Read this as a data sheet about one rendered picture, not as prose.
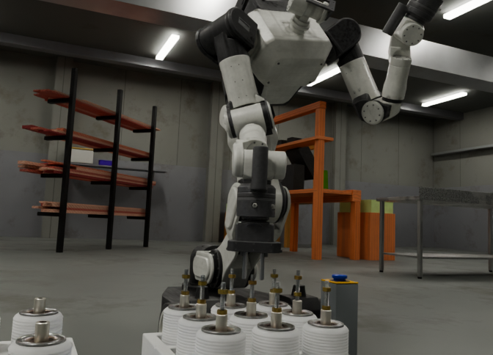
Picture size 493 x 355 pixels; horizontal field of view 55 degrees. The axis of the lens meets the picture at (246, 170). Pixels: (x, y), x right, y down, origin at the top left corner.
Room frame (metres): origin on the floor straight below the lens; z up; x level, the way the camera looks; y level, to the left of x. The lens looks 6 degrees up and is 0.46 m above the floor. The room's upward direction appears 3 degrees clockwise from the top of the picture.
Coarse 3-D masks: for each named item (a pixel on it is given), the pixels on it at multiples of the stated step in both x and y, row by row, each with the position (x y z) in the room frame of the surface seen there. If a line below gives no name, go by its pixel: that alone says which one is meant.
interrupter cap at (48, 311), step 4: (32, 308) 1.03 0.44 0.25; (48, 308) 1.04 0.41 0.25; (52, 308) 1.04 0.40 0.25; (20, 312) 0.98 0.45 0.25; (24, 312) 0.99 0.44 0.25; (28, 312) 0.99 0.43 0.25; (32, 312) 1.01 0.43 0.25; (48, 312) 1.00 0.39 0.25; (52, 312) 0.99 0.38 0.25; (56, 312) 1.01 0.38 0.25; (32, 316) 0.97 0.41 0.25; (36, 316) 0.97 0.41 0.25
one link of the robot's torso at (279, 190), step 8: (224, 128) 1.67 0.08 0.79; (272, 128) 1.66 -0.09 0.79; (272, 136) 1.63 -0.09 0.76; (232, 144) 1.64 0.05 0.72; (272, 144) 1.61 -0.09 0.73; (232, 152) 1.66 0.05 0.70; (272, 184) 1.54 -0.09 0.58; (280, 184) 1.57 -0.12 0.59; (280, 192) 1.54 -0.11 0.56; (280, 200) 1.53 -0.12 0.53; (280, 208) 1.54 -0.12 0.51; (240, 216) 1.56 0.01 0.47; (280, 216) 1.56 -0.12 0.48
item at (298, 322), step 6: (282, 318) 1.10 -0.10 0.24; (288, 318) 1.09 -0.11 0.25; (294, 318) 1.08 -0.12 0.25; (300, 318) 1.08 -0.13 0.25; (306, 318) 1.09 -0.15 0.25; (312, 318) 1.09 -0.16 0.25; (294, 324) 1.08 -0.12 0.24; (300, 324) 1.08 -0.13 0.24; (300, 330) 1.08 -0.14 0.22; (300, 336) 1.08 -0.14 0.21; (300, 342) 1.08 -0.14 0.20; (300, 348) 1.08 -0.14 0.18
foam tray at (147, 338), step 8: (144, 336) 1.16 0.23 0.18; (152, 336) 1.15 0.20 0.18; (160, 336) 1.17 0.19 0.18; (144, 344) 1.15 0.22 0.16; (152, 344) 1.09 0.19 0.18; (160, 344) 1.08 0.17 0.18; (144, 352) 1.15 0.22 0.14; (152, 352) 1.08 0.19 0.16; (160, 352) 1.02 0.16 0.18; (168, 352) 1.02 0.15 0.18
